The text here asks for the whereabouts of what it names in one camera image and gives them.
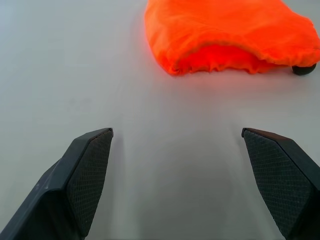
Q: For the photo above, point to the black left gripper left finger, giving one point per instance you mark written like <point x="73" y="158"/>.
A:
<point x="75" y="180"/>

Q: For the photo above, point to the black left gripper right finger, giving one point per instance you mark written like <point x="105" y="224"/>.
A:
<point x="282" y="180"/>

